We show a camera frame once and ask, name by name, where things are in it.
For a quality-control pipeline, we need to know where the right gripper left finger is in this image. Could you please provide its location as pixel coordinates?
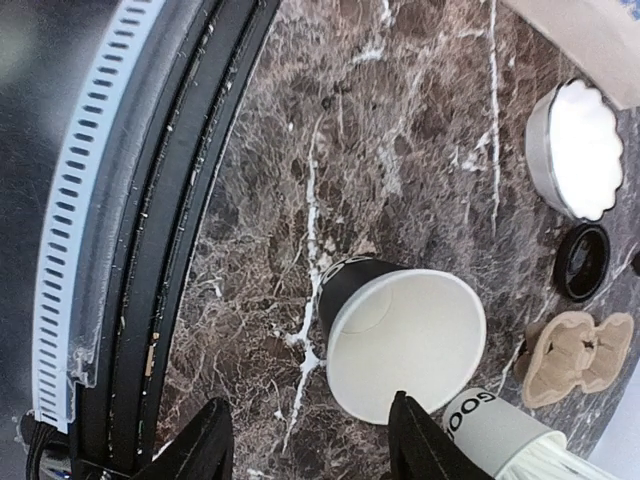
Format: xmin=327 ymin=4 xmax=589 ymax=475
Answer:
xmin=133 ymin=397 xmax=234 ymax=480

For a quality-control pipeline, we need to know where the white paper straw cup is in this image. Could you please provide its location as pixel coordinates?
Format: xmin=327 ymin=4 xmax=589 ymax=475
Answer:
xmin=442 ymin=388 xmax=567 ymax=478

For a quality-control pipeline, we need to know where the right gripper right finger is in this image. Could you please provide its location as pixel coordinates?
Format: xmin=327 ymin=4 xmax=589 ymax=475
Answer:
xmin=388 ymin=391 xmax=491 ymax=480

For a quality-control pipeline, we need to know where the white slotted cable duct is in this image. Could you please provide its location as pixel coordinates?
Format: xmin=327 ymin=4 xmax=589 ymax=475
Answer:
xmin=31 ymin=1 xmax=165 ymax=433

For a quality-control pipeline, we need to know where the checkered paper takeout bag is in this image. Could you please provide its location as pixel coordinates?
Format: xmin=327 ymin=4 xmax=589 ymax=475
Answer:
xmin=506 ymin=0 xmax=639 ymax=110

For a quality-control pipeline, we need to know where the white scalloped bowl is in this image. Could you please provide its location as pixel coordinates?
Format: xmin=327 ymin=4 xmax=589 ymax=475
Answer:
xmin=525 ymin=79 xmax=624 ymax=222

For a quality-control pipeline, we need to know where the brown cardboard cup carrier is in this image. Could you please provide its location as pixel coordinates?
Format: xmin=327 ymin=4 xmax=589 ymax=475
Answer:
xmin=514 ymin=311 xmax=634 ymax=409

